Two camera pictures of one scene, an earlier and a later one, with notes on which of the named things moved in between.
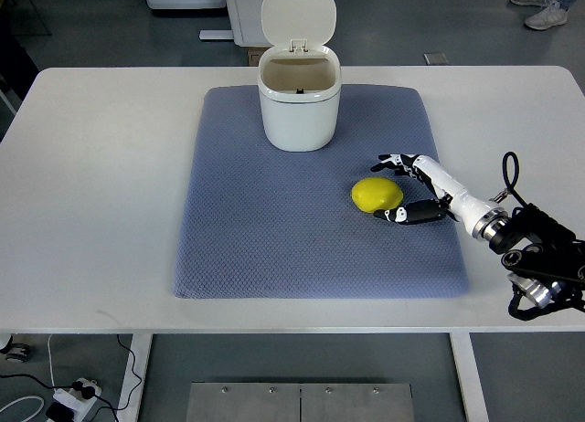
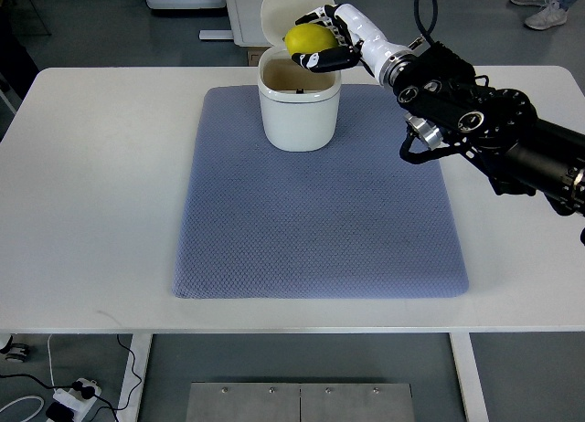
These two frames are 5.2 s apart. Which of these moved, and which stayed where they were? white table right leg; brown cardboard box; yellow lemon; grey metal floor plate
Moved: yellow lemon
Stayed: grey metal floor plate; brown cardboard box; white table right leg
